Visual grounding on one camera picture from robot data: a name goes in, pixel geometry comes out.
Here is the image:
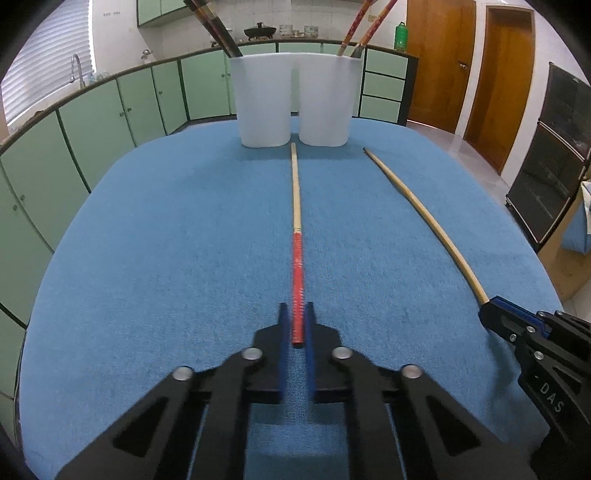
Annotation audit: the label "wooden door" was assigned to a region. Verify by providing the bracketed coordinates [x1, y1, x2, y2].
[406, 0, 476, 134]
[464, 4, 536, 174]

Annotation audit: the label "window blinds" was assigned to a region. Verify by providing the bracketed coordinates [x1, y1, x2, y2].
[2, 0, 93, 130]

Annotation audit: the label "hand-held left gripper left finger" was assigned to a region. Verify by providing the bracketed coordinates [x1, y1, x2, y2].
[54, 302, 289, 480]

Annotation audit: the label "black wok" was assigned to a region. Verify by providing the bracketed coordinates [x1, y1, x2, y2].
[244, 23, 278, 40]

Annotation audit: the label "black glass-door cabinet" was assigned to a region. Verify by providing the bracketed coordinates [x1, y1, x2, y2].
[505, 62, 591, 254]

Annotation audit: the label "blue tablecloth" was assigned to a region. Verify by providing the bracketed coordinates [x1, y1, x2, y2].
[18, 115, 566, 480]

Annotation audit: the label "green kitchen base cabinets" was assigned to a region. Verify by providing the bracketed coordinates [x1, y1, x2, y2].
[0, 39, 419, 402]

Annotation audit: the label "black chopstick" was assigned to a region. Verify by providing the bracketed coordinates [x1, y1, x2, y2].
[184, 0, 238, 58]

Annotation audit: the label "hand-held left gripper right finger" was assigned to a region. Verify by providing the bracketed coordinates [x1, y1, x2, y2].
[305, 301, 539, 480]

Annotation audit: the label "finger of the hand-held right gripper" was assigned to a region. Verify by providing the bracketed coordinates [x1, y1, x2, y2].
[489, 298, 591, 335]
[479, 305, 546, 356]

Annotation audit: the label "green wall cabinets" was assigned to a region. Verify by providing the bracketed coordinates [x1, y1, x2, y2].
[137, 0, 222, 27]

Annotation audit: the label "white plastic container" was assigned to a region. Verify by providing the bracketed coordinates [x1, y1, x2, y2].
[292, 52, 362, 147]
[228, 53, 296, 149]

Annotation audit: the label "red patterned wooden chopstick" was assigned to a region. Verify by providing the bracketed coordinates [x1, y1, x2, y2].
[338, 0, 377, 57]
[356, 0, 399, 47]
[287, 142, 308, 348]

